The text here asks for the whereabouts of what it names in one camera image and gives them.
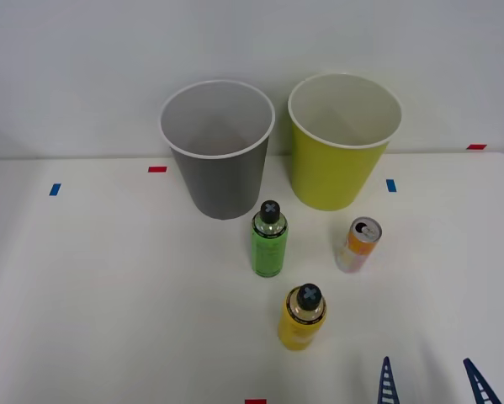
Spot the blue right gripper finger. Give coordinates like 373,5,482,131
376,356,400,404
463,358,503,404

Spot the orange and white drink can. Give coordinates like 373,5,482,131
337,216,384,274

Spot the yellow plastic bottle black cap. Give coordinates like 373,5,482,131
277,283,328,353

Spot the green plastic bottle black cap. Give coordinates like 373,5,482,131
250,199,290,279

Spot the yellow-green plastic waste bin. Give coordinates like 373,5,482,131
287,72,403,212

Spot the grey plastic waste bin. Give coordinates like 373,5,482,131
158,78,277,221

